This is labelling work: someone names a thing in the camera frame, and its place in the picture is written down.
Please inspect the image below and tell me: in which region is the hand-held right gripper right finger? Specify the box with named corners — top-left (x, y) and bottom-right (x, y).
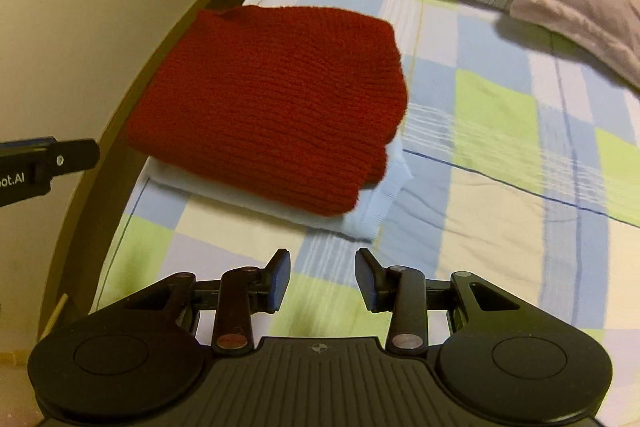
top-left (354, 248), bottom-right (521, 353)

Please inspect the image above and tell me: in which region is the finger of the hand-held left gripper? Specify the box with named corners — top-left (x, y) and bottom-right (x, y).
top-left (48, 137), bottom-right (101, 178)

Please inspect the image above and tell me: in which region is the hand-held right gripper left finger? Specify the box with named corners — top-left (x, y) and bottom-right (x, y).
top-left (125, 248), bottom-right (292, 354)

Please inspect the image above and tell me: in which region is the red knitted sweater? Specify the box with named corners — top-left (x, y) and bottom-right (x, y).
top-left (124, 5), bottom-right (409, 218)

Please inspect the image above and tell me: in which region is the light blue folded sweater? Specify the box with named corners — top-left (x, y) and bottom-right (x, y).
top-left (144, 139), bottom-right (416, 243)

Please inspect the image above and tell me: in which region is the checked bed sheet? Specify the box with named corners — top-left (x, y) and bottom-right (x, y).
top-left (89, 0), bottom-right (640, 427)

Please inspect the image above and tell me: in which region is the wooden bed frame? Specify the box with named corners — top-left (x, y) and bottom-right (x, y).
top-left (39, 0), bottom-right (271, 345)

